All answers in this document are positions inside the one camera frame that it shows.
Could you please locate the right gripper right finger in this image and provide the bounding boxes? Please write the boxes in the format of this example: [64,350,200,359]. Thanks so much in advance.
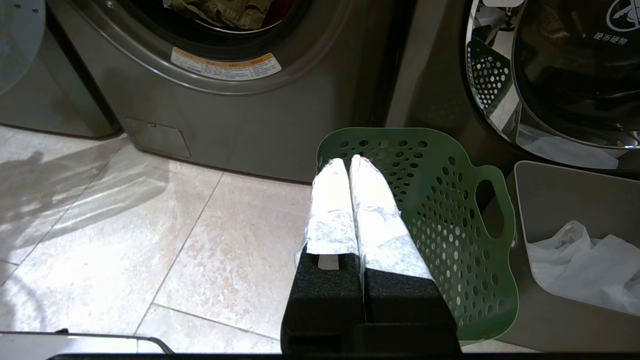
[349,154,462,355]

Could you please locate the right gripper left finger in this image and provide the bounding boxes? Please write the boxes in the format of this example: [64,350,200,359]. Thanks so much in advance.
[280,158,366,355]

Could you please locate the green perforated laundry basket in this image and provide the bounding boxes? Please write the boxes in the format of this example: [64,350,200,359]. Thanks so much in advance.
[316,127,520,343]

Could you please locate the grey front-load washing machine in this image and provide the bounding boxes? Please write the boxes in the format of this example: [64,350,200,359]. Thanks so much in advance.
[46,0,407,184]

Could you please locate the chrome-rimmed washer door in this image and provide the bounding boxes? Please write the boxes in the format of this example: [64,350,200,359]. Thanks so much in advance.
[465,0,640,151]

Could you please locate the olive clothes in drum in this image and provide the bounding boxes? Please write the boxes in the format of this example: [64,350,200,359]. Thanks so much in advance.
[163,0,296,31]

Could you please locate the translucent round washer door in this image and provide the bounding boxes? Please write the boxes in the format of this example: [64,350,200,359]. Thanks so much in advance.
[0,0,47,96]

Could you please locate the white plastic bag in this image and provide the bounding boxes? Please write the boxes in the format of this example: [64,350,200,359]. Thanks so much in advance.
[527,220,640,317]

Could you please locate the grey plastic bin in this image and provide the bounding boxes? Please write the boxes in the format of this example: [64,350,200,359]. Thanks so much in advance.
[492,160,640,354]

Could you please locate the grey appliance cabinet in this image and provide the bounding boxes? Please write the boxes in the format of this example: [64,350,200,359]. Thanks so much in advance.
[0,20,122,139]

